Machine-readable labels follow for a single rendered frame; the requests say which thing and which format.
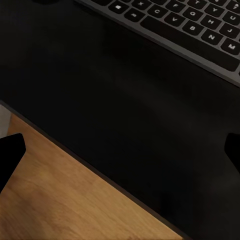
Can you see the desk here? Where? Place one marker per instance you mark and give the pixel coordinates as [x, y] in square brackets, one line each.
[147, 121]

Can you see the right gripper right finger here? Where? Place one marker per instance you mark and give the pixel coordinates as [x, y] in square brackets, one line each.
[232, 149]

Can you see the keyboard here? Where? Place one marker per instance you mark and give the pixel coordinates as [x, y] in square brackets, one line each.
[205, 32]

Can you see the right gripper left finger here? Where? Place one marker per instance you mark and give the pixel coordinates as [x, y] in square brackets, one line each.
[12, 149]

